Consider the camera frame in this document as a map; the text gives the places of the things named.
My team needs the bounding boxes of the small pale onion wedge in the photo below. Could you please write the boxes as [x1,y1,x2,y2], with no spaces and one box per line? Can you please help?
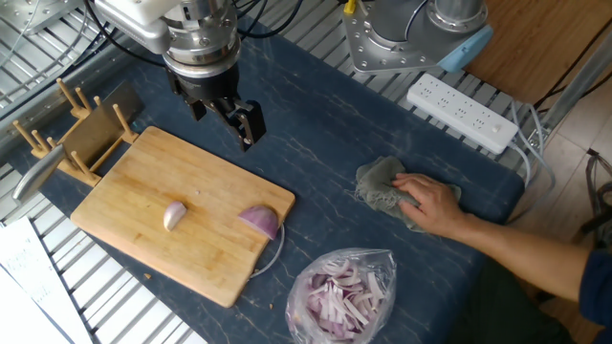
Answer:
[163,200,188,233]

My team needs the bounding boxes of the large red onion chunk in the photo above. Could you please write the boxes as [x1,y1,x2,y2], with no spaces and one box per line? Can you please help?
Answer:
[237,204,280,241]

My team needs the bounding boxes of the blue black cable bundle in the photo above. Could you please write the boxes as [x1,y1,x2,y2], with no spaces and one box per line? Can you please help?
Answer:
[233,0,307,41]

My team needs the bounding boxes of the bamboo wooden desk top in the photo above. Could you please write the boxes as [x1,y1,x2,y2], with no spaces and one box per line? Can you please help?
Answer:
[463,0,612,106]

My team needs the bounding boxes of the grey green rag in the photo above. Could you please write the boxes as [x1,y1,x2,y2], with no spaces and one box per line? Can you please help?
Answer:
[354,155,463,234]

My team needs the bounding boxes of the plain white paper sheet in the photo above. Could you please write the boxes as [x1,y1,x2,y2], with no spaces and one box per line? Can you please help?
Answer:
[0,268,73,344]

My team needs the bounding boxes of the wooden cutting board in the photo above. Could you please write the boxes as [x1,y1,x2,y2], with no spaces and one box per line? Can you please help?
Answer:
[70,125,296,309]

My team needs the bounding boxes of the dark cable bundle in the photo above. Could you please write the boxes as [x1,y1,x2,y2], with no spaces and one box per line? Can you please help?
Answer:
[580,148,612,245]

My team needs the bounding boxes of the thin black cable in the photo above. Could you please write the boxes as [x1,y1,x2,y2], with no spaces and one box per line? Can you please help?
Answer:
[533,26,612,114]

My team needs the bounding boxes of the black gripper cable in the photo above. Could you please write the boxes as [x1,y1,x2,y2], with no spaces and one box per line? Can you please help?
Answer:
[83,0,167,68]

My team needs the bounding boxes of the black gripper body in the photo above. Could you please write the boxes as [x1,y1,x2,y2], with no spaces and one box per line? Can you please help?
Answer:
[164,63,241,103]

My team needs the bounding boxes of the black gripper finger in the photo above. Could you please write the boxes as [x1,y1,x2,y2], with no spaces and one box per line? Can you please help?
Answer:
[188,97,208,122]
[206,97,268,154]

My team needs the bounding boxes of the steel handled cleaver knife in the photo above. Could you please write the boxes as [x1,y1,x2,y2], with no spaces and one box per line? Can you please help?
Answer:
[11,80,145,203]

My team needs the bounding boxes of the dark green trousers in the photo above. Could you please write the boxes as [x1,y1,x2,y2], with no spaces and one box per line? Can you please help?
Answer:
[444,257,578,344]

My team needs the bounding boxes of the white power strip cable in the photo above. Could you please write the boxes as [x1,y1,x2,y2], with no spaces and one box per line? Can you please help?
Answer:
[506,140,533,188]

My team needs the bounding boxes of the aluminium frame post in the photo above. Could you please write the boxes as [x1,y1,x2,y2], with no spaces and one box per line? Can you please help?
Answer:
[539,31,612,133]

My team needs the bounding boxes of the person right forearm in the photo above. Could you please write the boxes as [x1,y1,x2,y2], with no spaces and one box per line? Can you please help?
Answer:
[451,211,592,303]

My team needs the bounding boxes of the wooden peg rack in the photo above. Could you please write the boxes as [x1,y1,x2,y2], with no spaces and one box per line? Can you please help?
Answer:
[11,77,141,188]

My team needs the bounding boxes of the person right hand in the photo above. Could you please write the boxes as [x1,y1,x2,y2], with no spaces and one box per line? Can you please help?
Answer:
[391,172,468,239]

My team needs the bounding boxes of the grey cord loop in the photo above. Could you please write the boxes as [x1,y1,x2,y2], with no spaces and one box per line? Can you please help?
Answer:
[249,223,287,280]

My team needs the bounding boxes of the dark blue marbled mat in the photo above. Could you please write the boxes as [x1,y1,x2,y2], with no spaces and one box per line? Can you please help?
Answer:
[7,18,526,344]

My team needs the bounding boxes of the plastic bag of sliced onion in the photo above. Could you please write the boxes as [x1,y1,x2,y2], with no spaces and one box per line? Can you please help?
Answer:
[285,247,398,344]

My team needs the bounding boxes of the perforated metal plate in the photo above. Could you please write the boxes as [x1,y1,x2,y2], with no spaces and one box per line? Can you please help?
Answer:
[0,0,85,37]

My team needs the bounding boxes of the white printed paper sheet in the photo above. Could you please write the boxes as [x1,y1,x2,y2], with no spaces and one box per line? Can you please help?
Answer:
[0,217,95,344]

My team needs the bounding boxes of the white power strip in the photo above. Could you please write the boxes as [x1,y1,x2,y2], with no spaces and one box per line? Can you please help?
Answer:
[405,72,520,156]

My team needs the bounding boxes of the thin grey cable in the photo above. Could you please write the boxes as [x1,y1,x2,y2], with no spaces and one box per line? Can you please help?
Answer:
[510,100,558,226]

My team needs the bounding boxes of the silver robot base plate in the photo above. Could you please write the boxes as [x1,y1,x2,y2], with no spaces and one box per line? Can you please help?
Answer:
[341,0,444,76]

